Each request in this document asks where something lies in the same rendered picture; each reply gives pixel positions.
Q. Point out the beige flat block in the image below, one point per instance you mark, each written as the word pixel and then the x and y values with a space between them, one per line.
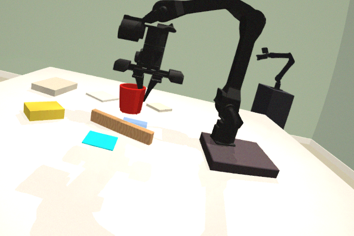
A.
pixel 54 86

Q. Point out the wooden plank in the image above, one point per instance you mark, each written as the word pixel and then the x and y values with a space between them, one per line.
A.
pixel 123 127

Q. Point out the cream flat rectangular block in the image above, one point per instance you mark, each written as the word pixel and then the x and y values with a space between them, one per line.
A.
pixel 158 107

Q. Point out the yellow rectangular block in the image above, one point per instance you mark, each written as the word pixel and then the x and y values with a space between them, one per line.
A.
pixel 43 110

